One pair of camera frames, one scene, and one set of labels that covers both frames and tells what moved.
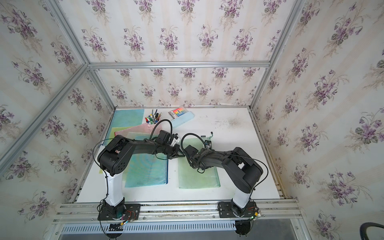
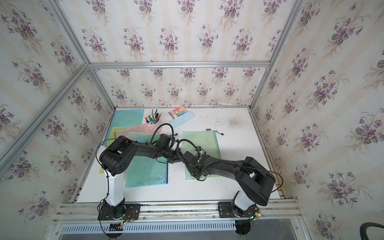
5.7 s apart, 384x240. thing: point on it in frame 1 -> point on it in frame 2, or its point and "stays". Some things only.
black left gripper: x=174 y=153 stays
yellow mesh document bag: x=112 y=134 stays
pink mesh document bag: x=145 y=127 stays
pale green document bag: x=189 y=177 -> x=202 y=142
